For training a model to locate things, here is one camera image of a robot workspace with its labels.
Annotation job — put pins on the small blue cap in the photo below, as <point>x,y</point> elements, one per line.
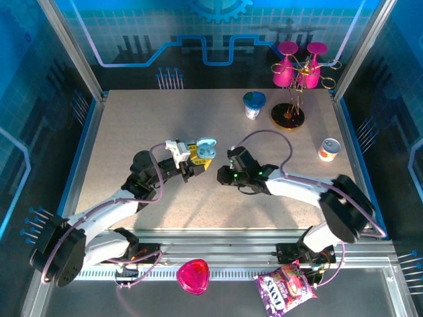
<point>211,153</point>

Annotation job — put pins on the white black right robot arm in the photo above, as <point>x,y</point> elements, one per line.
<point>297,188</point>

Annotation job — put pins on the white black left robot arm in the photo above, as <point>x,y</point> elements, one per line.
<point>99,214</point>

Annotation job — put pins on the white cup with blue lid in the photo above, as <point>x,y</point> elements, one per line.
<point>253,110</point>

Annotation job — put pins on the white orange tin can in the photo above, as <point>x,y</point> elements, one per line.
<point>328,152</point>

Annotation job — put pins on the pink wine glass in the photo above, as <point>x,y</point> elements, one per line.
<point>282,74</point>
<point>312,79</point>

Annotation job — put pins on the pink heart-shaped container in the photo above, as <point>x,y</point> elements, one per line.
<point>193,277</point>

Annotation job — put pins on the purple candy bag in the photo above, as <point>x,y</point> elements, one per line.
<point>284,290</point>

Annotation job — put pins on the aluminium side rail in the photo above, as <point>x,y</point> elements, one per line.
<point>94,132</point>
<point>345,132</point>

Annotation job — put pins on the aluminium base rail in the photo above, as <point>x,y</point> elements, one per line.
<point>215,241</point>

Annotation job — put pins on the aluminium frame post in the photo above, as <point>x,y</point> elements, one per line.
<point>74,49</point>
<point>361,49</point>

